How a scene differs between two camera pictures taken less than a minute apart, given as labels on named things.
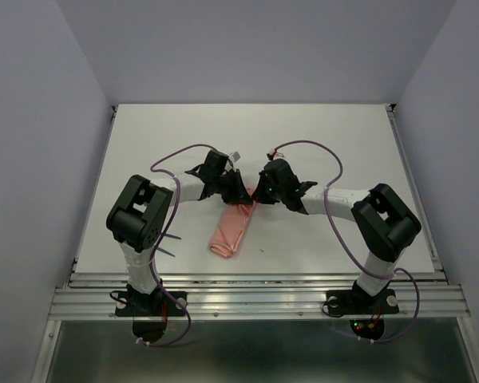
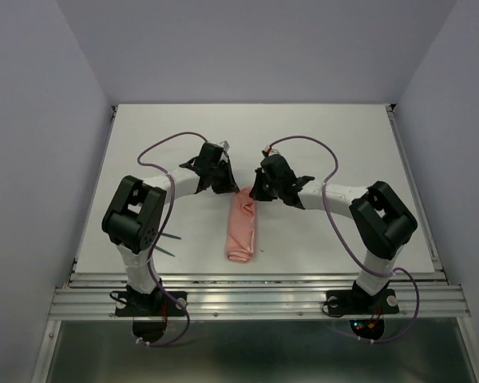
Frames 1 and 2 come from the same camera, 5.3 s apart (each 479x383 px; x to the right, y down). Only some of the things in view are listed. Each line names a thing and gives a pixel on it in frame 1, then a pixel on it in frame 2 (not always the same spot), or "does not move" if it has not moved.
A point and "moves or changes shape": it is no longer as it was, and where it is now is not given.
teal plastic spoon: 165,251 does not move
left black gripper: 239,194 -> 230,186
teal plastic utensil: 171,235 does not move
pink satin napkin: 235,220 moves or changes shape
